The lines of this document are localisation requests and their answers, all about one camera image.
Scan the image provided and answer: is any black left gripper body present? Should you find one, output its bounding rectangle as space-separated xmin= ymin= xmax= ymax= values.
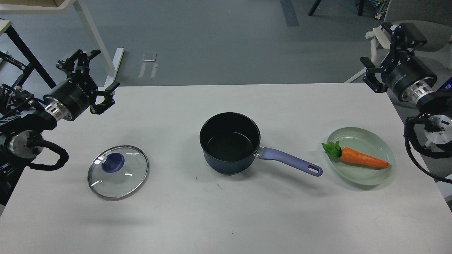
xmin=43 ymin=78 xmax=97 ymax=122

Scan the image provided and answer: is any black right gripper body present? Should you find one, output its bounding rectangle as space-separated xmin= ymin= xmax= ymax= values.
xmin=381 ymin=53 xmax=438 ymax=103

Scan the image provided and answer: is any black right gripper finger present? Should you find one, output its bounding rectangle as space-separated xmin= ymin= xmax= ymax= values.
xmin=360 ymin=57 xmax=388 ymax=93
xmin=381 ymin=22 xmax=427 ymax=62

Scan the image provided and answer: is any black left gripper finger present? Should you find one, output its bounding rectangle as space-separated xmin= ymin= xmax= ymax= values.
xmin=55 ymin=49 xmax=101 ymax=83
xmin=89 ymin=82 xmax=120 ymax=115

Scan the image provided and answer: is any glass lid with blue knob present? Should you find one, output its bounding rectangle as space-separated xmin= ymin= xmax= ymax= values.
xmin=87 ymin=145 xmax=149 ymax=201

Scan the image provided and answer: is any blue saucepan with handle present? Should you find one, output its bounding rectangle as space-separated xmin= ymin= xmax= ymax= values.
xmin=199 ymin=112 xmax=323 ymax=177

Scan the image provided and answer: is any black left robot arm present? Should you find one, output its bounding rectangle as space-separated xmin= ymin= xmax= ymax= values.
xmin=1 ymin=50 xmax=119 ymax=206

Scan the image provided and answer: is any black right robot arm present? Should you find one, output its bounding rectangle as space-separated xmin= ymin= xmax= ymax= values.
xmin=360 ymin=22 xmax=451 ymax=183

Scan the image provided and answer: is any grey office chair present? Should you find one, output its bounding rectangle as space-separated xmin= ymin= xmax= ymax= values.
xmin=345 ymin=0 xmax=452 ymax=84

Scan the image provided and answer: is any black metal rack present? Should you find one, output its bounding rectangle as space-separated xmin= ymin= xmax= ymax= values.
xmin=0 ymin=19 xmax=57 ymax=89

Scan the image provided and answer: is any pale green glass plate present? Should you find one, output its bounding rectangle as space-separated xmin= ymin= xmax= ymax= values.
xmin=327 ymin=127 xmax=395 ymax=186

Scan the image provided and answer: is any orange toy carrot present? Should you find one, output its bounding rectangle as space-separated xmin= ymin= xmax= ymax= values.
xmin=321 ymin=141 xmax=390 ymax=169

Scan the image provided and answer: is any white desk with leg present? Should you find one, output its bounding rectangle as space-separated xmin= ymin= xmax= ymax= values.
xmin=0 ymin=0 xmax=124 ymax=86

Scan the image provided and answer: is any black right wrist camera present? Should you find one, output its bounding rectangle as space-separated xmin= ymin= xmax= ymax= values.
xmin=439 ymin=77 xmax=452 ymax=92

